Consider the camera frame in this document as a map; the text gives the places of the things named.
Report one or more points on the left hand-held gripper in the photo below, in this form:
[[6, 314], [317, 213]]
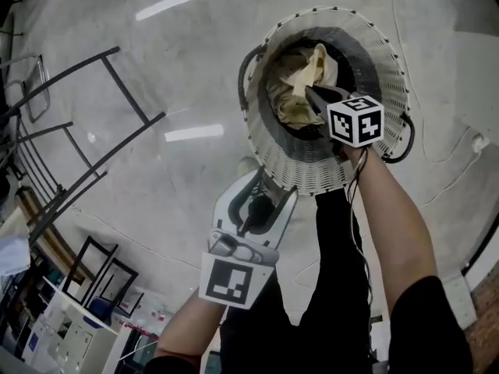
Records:
[[234, 275]]

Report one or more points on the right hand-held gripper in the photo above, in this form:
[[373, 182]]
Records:
[[355, 123]]

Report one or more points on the beige clothes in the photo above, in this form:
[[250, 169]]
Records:
[[296, 92]]

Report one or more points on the white woven laundry basket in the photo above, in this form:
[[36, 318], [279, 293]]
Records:
[[308, 171]]

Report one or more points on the person's right forearm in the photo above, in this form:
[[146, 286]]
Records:
[[393, 224]]

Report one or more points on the person's left forearm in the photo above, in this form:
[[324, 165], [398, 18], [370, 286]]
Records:
[[187, 325]]

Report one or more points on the black metal drying rack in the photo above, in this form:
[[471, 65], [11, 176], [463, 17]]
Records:
[[97, 162]]

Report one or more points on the person's black shirt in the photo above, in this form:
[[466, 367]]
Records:
[[429, 333]]

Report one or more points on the white cabinet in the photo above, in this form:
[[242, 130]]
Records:
[[74, 337]]

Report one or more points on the black rectangular frame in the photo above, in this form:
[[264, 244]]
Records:
[[117, 283]]

